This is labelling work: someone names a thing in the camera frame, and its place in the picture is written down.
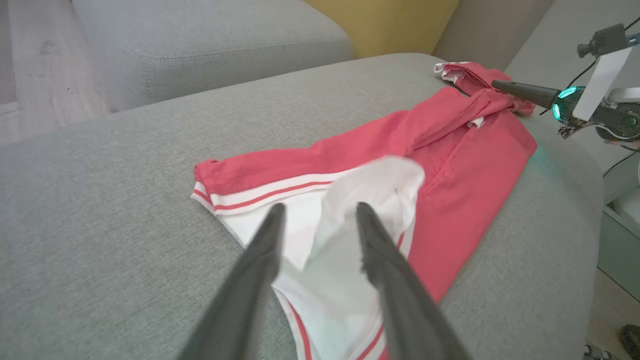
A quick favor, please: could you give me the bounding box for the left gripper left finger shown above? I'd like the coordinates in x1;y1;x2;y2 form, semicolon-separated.
177;202;287;360

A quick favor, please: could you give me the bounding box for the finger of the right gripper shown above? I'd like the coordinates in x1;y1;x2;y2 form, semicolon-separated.
491;80;559;108

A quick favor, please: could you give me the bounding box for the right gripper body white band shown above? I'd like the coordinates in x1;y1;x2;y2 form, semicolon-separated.
552;47;640;142

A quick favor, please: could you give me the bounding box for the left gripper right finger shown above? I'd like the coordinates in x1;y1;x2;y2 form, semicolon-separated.
356;201;471;360

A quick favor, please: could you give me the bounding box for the red and white jersey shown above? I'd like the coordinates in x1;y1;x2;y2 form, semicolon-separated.
190;85;538;360

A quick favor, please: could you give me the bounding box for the red shorts white trim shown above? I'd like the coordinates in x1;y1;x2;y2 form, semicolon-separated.
433;61;537;117

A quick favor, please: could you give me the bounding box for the grey sofa cushion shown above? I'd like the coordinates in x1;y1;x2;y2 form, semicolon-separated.
70;0;356;112
0;52;606;360

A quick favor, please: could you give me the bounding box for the yellow upholstered cushion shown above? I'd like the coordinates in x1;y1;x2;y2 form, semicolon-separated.
304;0;461;59

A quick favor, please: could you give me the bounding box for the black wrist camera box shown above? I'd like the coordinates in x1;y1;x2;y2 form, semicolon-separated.
576;23;629;59

